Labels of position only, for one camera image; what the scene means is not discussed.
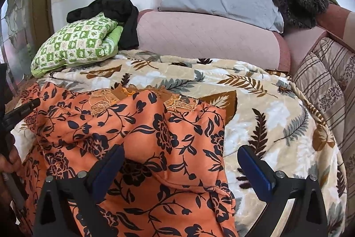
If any orange floral garment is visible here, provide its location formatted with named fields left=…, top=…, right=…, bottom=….
left=21, top=82, right=237, bottom=236

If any person's left hand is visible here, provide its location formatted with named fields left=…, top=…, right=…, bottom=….
left=0, top=134, right=22, bottom=207

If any leaf print beige blanket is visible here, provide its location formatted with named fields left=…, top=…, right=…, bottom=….
left=13, top=50, right=346, bottom=236

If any wooden framed glass cabinet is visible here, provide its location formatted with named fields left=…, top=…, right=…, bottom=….
left=1, top=0, right=53, bottom=94

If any green patterned white pillow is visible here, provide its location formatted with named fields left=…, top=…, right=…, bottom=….
left=31, top=13, right=123, bottom=78

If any striped beige quilt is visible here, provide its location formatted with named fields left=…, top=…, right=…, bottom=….
left=293, top=37, right=354, bottom=225

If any black garment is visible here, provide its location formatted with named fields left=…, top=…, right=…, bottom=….
left=66, top=0, right=139, bottom=50

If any pink bolster cushion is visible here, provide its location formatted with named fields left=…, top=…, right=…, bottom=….
left=137, top=10, right=291, bottom=72

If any dark furry cushion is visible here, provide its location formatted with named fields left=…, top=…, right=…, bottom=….
left=273, top=0, right=330, bottom=29

